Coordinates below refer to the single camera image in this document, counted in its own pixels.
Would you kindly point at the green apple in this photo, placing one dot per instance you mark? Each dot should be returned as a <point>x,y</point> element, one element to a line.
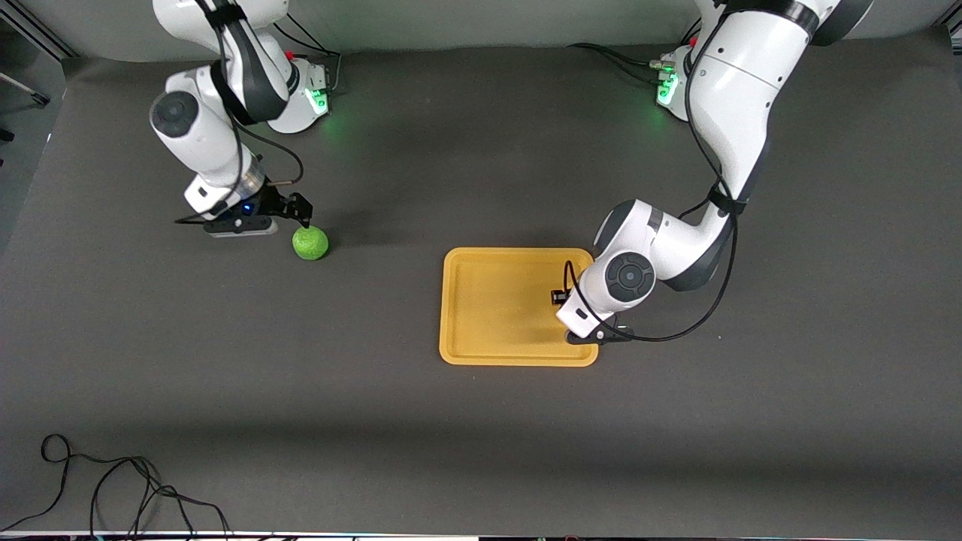
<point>310,244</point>

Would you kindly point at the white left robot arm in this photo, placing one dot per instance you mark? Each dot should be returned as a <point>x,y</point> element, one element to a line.
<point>736,90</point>

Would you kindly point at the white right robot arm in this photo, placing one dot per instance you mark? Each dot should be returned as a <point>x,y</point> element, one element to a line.
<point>195,135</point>

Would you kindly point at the yellow plastic tray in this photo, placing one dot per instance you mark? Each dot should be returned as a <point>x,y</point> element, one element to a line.
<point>496,308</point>

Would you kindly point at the aluminium frame bar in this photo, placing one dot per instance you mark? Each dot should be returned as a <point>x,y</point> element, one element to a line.
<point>37,34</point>

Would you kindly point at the aluminium frame corner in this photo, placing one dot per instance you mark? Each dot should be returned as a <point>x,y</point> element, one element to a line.
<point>951,26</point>

